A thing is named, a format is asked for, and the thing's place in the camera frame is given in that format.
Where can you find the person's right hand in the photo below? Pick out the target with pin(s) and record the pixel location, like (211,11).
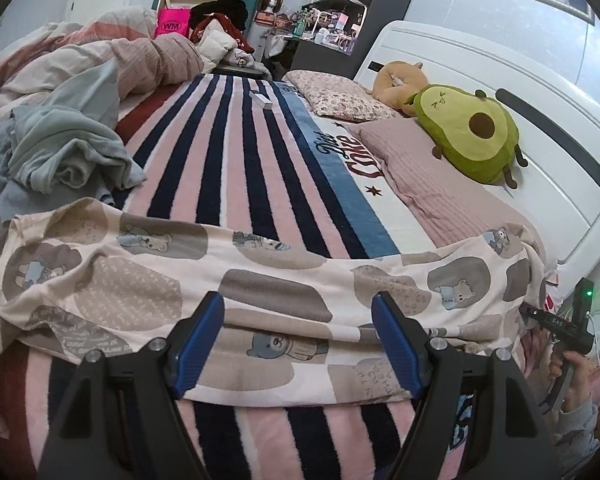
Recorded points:
(577,377)

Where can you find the small white box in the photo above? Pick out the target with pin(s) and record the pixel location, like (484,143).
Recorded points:
(260,99)

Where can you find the white puffer jacket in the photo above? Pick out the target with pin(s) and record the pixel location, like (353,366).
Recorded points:
(217,47)

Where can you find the white bed headboard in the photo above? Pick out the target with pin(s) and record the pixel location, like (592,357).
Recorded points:
(555,125)

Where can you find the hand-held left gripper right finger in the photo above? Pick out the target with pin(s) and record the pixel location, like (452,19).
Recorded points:
(395,345)

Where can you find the mannequin head with wig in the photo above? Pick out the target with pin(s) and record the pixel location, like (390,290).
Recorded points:
(270,4)

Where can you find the light blue clothes pile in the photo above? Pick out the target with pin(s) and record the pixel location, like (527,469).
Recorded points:
(55,145)

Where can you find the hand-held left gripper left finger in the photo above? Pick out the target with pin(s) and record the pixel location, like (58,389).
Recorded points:
(200,345)

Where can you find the dark grey desk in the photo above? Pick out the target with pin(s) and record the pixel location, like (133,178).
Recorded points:
(300,54)

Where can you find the green avocado plush toy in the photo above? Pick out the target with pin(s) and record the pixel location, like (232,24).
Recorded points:
(455,130)

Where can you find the pink shopping bag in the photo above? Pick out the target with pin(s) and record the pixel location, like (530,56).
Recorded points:
(172,24)

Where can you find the dark grey bookshelf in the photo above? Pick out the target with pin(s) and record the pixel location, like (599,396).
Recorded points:
(387,10)

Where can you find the brown animal plush toy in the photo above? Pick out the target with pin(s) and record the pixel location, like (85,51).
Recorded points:
(397,82)

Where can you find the floral pillow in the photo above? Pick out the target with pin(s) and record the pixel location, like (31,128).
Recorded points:
(335,95)

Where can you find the cream bear print pants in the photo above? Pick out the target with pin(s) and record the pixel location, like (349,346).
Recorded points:
(155,280)

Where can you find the pink ribbed pillow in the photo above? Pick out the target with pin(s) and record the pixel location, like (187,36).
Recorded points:
(430,185)

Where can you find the dark clothes pile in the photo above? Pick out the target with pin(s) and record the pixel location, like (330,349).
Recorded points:
(225,10)

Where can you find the striped pink navy blanket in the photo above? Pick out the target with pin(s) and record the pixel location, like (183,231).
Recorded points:
(260,160)

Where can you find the pink grey crumpled duvet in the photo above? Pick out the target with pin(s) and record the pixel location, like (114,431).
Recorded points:
(145,60)

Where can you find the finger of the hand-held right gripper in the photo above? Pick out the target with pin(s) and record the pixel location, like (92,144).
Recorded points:
(530,316)

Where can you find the person's right forearm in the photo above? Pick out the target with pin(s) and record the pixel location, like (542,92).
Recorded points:
(577,440)

